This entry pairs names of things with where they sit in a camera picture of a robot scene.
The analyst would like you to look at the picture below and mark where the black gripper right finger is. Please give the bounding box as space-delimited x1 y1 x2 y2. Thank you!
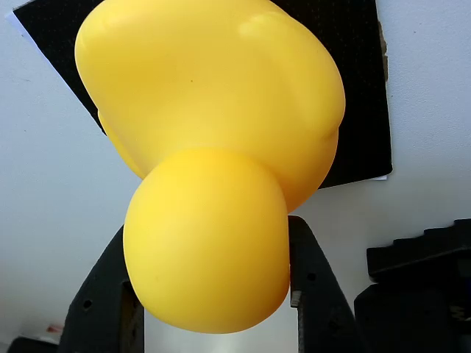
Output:
288 215 369 353

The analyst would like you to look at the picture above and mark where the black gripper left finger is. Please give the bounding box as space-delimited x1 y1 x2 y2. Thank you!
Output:
65 224 146 353

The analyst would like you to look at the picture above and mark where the yellow rubber duck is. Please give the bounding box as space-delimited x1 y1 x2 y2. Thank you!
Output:
74 0 347 335

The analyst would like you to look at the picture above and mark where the black square mat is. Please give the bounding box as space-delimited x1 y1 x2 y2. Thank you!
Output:
13 0 394 190

